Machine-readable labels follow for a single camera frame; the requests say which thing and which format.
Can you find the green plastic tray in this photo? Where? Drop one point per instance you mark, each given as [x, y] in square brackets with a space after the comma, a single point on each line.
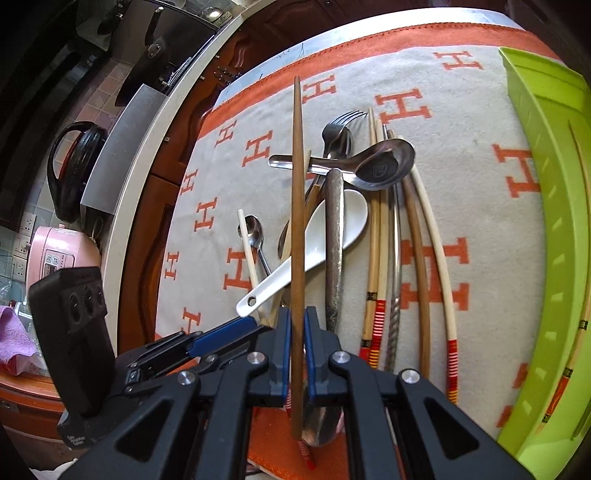
[545, 184]

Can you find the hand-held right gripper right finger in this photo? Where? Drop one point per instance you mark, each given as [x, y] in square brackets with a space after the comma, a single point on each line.
[309, 355]

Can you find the wall sockets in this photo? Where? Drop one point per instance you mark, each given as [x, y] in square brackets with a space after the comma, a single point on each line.
[25, 230]

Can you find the black range hood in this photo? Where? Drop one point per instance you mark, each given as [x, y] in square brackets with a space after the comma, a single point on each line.
[37, 92]

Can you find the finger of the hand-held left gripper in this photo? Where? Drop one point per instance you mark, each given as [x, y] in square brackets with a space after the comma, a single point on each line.
[226, 333]
[231, 350]

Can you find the orange and grey printed blanket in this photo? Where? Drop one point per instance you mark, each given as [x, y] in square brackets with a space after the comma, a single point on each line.
[461, 138]

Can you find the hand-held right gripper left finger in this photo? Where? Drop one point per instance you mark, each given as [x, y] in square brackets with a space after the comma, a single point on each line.
[286, 350]

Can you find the twisted metal chopstick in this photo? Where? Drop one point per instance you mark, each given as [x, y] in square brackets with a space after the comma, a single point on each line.
[395, 258]

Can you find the stainless steel splash guard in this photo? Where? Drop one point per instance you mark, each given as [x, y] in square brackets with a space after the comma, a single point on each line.
[134, 27]

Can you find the small metal teaspoon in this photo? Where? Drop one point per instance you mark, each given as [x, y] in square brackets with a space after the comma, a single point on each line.
[254, 230]

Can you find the pink rice cooker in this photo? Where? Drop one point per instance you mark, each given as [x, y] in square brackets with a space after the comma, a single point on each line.
[69, 249]

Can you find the pink cloth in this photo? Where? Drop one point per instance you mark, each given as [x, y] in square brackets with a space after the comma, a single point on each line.
[14, 337]

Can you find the brown wooden chopstick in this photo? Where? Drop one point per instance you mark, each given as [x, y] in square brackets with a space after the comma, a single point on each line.
[418, 258]
[298, 207]

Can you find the white kitchen countertop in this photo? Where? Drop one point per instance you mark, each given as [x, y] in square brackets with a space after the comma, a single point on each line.
[121, 240]

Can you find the white ceramic spoon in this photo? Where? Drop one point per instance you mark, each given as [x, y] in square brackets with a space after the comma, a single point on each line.
[323, 240]

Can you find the metal fork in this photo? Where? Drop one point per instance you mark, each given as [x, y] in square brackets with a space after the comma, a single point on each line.
[332, 134]

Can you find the large stainless soup spoon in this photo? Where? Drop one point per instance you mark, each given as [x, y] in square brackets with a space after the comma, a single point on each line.
[383, 166]

